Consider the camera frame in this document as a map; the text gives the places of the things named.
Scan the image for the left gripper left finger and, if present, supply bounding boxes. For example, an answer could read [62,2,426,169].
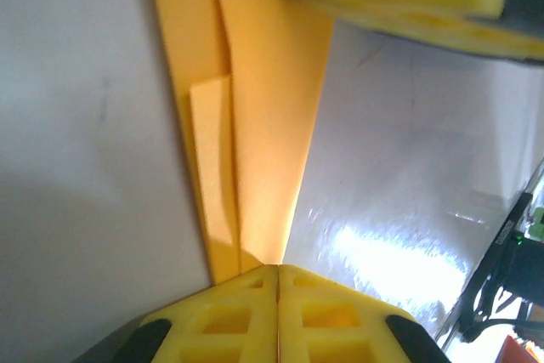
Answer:
[112,264,278,363]

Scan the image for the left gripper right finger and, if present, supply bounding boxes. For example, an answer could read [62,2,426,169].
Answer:
[276,264,447,363]

